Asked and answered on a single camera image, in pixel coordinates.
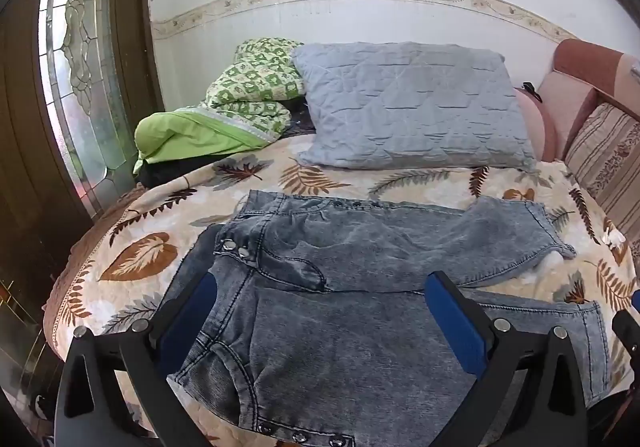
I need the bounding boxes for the wooden door with stained glass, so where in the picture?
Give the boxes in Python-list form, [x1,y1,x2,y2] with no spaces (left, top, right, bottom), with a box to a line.
[0,0,166,428]

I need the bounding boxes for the green patterned quilt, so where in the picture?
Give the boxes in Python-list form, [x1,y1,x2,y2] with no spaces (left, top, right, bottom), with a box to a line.
[132,37,307,174]

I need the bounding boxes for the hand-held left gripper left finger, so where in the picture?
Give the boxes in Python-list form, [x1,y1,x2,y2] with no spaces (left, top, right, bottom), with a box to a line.
[54,271,219,447]

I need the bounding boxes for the striped cushion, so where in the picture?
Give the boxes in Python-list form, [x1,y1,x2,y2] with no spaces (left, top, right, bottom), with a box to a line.
[562,102,640,250]

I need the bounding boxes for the grey quilted pillow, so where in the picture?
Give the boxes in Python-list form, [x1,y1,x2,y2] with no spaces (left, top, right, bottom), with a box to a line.
[291,41,541,173]

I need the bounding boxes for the grey-blue denim pants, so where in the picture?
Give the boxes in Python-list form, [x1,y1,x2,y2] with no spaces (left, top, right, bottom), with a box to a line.
[167,190,612,447]

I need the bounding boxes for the pink padded headboard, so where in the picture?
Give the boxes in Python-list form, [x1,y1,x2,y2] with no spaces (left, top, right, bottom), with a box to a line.
[514,38,640,163]

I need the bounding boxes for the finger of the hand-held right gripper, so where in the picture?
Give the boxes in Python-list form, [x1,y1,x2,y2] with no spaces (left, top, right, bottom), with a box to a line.
[612,290,640,368]

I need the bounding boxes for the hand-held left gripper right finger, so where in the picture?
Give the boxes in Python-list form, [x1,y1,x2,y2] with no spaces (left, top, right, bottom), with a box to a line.
[424,271,589,447]

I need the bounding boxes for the leaf-print blanket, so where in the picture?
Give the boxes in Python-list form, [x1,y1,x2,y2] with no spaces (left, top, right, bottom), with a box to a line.
[42,133,640,447]

